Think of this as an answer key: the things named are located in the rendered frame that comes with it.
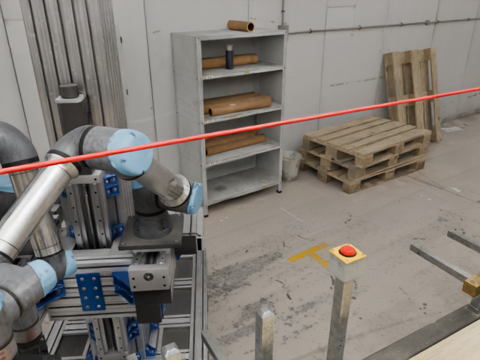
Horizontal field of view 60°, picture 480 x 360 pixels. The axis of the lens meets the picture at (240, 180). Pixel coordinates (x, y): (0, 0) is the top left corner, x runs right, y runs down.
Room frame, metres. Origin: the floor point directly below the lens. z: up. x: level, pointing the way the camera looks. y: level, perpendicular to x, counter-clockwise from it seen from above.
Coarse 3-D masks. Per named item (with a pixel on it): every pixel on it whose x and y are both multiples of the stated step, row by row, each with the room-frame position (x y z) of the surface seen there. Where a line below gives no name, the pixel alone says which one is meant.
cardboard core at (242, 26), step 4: (232, 20) 3.85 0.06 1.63; (228, 24) 3.85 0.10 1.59; (232, 24) 3.79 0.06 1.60; (236, 24) 3.74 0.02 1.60; (240, 24) 3.70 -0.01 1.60; (244, 24) 3.65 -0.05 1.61; (248, 24) 3.63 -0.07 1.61; (252, 24) 3.66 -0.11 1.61; (228, 28) 3.87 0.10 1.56; (232, 28) 3.81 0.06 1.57; (236, 28) 3.75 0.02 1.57; (240, 28) 3.70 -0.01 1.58; (244, 28) 3.65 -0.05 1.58; (248, 28) 3.72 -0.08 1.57; (252, 28) 3.67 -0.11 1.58
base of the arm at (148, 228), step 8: (136, 216) 1.32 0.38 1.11; (144, 216) 1.30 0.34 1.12; (152, 216) 1.31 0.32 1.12; (160, 216) 1.32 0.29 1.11; (168, 216) 1.35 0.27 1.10; (136, 224) 1.32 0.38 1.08; (144, 224) 1.30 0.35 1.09; (152, 224) 1.30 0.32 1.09; (160, 224) 1.31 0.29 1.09; (168, 224) 1.33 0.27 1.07; (136, 232) 1.30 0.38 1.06; (144, 232) 1.29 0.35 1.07; (152, 232) 1.29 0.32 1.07; (160, 232) 1.30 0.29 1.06; (168, 232) 1.32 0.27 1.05
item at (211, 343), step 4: (204, 332) 1.05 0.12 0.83; (208, 332) 1.05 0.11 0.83; (204, 336) 1.03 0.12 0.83; (208, 336) 1.03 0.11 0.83; (212, 336) 1.03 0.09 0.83; (204, 340) 1.02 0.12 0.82; (208, 340) 1.01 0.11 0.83; (212, 340) 1.01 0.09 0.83; (208, 344) 1.00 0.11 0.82; (212, 344) 0.99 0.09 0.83; (216, 344) 0.99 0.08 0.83; (208, 348) 1.00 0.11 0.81; (212, 348) 0.98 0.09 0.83; (216, 348) 0.98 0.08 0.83; (220, 348) 0.98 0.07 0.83; (212, 352) 0.97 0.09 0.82; (216, 352) 0.96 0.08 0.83; (220, 352) 0.96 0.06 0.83; (216, 356) 0.94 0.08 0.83; (220, 356) 0.94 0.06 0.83; (224, 356) 0.94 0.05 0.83
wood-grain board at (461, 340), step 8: (464, 328) 0.98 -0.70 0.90; (472, 328) 0.98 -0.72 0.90; (456, 336) 0.95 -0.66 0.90; (464, 336) 0.95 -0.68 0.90; (472, 336) 0.95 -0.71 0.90; (440, 344) 0.92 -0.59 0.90; (448, 344) 0.92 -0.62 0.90; (456, 344) 0.92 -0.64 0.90; (464, 344) 0.92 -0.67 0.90; (472, 344) 0.92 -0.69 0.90; (424, 352) 0.89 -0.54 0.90; (432, 352) 0.89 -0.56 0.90; (440, 352) 0.89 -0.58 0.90; (448, 352) 0.89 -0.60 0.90; (456, 352) 0.89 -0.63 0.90; (464, 352) 0.89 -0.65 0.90; (472, 352) 0.89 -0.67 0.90
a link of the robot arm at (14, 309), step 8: (0, 296) 0.61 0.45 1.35; (8, 296) 0.63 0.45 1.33; (0, 304) 0.60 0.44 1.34; (8, 304) 0.62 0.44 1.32; (16, 304) 0.63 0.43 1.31; (0, 312) 0.60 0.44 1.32; (8, 312) 0.61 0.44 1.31; (16, 312) 0.62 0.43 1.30; (0, 320) 0.59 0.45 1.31; (8, 320) 0.61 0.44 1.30; (0, 328) 0.59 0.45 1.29; (8, 328) 0.60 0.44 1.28; (0, 336) 0.58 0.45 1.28; (8, 336) 0.60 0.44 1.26; (0, 344) 0.58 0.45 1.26
